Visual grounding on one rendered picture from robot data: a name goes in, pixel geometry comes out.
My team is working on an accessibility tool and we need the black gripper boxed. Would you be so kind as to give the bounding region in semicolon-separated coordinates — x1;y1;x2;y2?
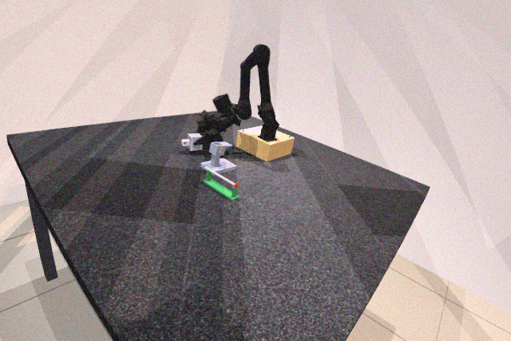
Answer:
193;117;228;145

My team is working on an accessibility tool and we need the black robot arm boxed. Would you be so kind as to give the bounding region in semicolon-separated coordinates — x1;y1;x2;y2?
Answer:
200;44;279;142

